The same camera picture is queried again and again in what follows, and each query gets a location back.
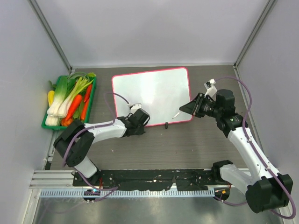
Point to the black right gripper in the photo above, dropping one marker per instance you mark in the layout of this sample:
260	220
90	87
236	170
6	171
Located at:
194	107

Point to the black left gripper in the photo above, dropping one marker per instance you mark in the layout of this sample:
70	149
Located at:
141	131

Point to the pink framed whiteboard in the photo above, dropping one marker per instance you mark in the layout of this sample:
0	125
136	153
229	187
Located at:
161	93

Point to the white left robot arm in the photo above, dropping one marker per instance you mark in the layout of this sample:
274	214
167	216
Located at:
75	141

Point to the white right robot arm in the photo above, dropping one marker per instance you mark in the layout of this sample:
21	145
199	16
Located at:
264	188

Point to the red toy chili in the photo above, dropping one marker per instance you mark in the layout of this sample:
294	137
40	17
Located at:
86	101

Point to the green leaf vegetable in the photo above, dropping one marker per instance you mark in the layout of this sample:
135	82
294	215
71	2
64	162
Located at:
77	113

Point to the orange toy carrot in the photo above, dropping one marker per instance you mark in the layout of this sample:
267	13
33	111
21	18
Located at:
74	105

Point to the green white leek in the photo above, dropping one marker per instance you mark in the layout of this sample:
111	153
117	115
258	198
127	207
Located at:
80	85

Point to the green plastic tray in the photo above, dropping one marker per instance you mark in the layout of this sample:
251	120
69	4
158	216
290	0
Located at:
54	122

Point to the green white bok choy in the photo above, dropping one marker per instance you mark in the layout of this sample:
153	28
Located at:
60	93

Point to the yellow toy pepper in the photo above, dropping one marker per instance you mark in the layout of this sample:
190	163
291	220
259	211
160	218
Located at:
51	95

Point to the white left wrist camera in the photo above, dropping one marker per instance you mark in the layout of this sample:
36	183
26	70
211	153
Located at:
134	107

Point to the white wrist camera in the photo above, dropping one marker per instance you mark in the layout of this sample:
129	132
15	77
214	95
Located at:
134	107
210	88

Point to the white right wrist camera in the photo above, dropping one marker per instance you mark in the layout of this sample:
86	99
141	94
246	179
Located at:
210	88

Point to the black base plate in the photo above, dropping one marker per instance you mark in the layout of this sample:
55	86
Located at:
151	179

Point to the white slotted cable duct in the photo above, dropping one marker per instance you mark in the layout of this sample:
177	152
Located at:
89	193

